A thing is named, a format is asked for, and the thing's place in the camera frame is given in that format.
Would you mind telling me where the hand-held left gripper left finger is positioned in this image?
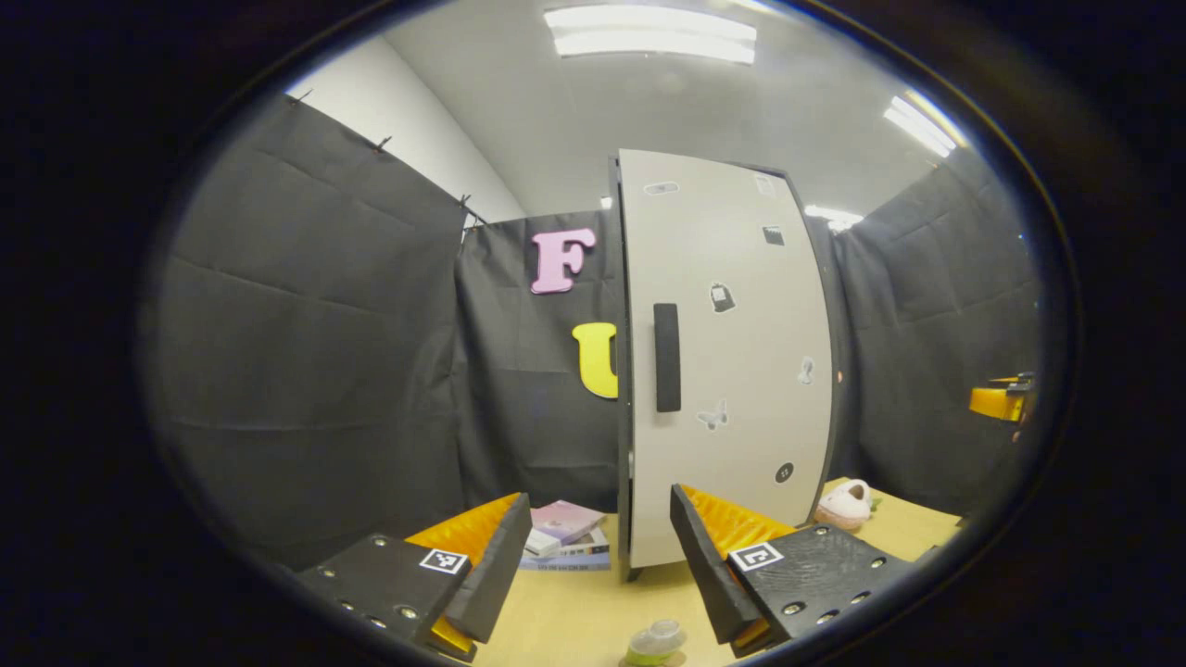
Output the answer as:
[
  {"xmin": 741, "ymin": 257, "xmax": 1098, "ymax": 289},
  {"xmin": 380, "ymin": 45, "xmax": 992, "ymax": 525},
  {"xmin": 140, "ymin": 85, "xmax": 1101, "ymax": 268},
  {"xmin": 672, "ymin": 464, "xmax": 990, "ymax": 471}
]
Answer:
[{"xmin": 295, "ymin": 491, "xmax": 534, "ymax": 662}]

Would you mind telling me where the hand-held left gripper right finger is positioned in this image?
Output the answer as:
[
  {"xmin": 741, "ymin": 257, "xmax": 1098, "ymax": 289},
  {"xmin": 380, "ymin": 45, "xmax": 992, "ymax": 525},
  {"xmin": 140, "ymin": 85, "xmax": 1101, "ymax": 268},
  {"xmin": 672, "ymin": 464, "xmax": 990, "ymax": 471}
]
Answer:
[{"xmin": 670, "ymin": 483, "xmax": 927, "ymax": 660}]

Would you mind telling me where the clear plastic bottle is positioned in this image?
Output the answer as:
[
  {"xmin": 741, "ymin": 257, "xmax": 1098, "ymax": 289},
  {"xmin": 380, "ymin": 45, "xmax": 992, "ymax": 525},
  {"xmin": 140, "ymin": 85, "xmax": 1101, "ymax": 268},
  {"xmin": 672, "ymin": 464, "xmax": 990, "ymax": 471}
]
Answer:
[{"xmin": 623, "ymin": 619, "xmax": 688, "ymax": 667}]

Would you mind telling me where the grey cabinet door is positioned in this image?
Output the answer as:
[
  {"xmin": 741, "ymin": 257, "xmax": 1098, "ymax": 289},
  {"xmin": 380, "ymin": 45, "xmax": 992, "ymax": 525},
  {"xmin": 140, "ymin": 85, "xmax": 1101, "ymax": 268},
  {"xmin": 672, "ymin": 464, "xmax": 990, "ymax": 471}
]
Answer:
[{"xmin": 619, "ymin": 148, "xmax": 835, "ymax": 571}]

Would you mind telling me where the dark grey cabinet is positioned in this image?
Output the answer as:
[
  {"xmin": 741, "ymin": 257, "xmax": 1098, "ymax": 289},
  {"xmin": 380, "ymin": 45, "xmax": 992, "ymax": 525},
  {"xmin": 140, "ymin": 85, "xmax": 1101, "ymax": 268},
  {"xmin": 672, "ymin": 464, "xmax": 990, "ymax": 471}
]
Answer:
[{"xmin": 607, "ymin": 153, "xmax": 846, "ymax": 583}]

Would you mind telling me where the black cabinet door handle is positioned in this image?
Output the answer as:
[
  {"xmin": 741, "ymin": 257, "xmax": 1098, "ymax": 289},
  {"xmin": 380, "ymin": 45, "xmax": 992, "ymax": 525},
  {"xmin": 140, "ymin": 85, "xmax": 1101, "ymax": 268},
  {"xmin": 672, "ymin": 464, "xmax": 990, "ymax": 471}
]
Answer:
[{"xmin": 652, "ymin": 303, "xmax": 683, "ymax": 413}]

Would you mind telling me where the blue book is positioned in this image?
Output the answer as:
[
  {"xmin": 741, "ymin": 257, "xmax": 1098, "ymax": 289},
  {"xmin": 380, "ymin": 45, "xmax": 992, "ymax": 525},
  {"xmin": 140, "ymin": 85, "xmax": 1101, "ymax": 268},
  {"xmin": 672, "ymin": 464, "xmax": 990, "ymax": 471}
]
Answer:
[{"xmin": 519, "ymin": 548, "xmax": 612, "ymax": 572}]

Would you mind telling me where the pink plush slipper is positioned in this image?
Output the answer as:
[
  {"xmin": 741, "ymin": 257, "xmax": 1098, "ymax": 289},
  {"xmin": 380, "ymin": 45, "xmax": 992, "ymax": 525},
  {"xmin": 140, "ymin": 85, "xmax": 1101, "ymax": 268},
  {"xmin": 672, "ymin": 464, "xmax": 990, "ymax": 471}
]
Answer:
[{"xmin": 815, "ymin": 479, "xmax": 874, "ymax": 532}]

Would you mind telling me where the black backdrop cloth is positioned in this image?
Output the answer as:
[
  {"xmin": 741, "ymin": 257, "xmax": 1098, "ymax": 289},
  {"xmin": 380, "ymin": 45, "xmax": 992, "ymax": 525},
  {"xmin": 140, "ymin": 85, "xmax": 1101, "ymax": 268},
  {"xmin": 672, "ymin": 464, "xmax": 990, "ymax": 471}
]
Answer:
[{"xmin": 139, "ymin": 93, "xmax": 1043, "ymax": 571}]

